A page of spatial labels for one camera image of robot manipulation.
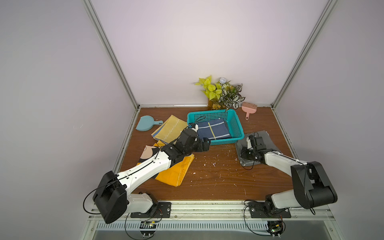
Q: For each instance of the light blue dustpan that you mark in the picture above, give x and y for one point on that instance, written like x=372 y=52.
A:
x=146 y=123

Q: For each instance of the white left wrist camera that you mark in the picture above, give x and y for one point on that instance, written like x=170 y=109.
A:
x=193 y=126

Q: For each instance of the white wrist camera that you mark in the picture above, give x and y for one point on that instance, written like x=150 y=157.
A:
x=250 y=142
x=193 y=126

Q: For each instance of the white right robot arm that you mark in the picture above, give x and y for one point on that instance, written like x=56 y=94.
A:
x=311 y=185

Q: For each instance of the pink hand brush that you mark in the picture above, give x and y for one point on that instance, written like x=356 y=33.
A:
x=249 y=109

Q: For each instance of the orange patterned pillowcase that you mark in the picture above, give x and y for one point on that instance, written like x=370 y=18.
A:
x=173 y=176

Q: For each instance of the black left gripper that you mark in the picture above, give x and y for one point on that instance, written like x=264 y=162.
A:
x=205 y=146

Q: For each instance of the navy striped pillowcase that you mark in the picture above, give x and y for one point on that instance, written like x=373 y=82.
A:
x=214 y=130

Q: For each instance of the left circuit board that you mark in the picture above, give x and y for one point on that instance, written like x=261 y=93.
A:
x=148 y=229

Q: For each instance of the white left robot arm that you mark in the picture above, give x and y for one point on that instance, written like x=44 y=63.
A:
x=115 y=195

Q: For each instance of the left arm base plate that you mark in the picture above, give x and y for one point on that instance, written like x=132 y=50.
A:
x=158 y=210

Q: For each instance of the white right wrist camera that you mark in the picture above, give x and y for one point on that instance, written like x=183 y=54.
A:
x=250 y=142

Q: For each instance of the teal plastic perforated basket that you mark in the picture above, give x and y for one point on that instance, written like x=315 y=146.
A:
x=230 y=116

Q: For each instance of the circuit board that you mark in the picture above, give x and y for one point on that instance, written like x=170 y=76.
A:
x=148 y=229
x=275 y=228

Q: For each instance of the light grey pillowcase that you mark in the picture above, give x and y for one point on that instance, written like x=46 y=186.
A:
x=242 y=147

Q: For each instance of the olive yellow zigzag pillowcase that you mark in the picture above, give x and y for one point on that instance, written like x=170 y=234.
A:
x=169 y=130

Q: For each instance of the artificial potted plant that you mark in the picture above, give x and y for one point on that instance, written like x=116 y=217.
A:
x=221 y=94

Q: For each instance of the right circuit board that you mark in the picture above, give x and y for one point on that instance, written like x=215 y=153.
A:
x=275 y=228

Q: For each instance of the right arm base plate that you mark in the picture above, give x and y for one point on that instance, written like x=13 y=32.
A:
x=266 y=210

